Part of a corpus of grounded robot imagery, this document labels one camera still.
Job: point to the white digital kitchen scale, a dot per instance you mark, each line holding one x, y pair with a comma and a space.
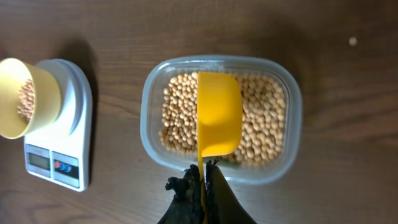
59, 152

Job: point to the clear container of soybeans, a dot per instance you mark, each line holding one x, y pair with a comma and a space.
272, 116

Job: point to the yellow plastic measuring scoop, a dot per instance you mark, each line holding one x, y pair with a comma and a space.
219, 118

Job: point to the pale yellow bowl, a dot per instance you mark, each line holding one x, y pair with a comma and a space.
47, 98

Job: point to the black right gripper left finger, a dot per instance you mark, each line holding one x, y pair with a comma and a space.
185, 207

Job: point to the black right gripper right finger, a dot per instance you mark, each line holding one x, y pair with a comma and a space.
222, 205

